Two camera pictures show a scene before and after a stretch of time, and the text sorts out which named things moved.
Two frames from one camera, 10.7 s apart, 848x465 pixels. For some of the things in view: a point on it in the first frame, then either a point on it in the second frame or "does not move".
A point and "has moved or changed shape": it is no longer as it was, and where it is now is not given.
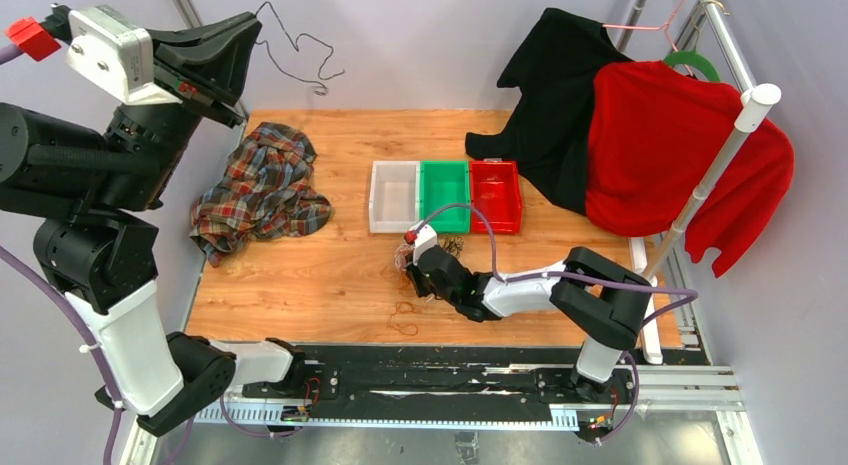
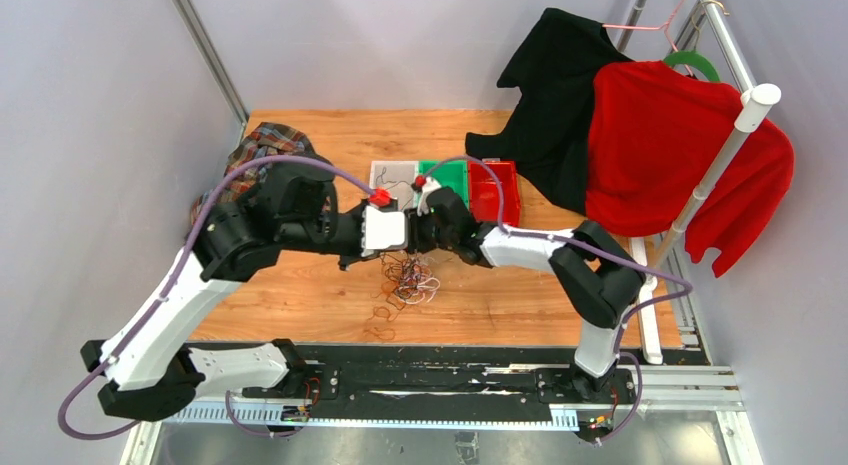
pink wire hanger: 665,25 does not move
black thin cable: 297,50 to 381,176
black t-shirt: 549,133 does not move
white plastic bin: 394,205 does not move
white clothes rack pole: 755,103 does not move
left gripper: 200,64 to 356,256
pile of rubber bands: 405,329 to 366,324
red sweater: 653,137 does not move
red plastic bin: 495,190 does not move
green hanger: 696,59 does not move
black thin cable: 452,244 has moved or changed shape
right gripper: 414,275 to 414,241
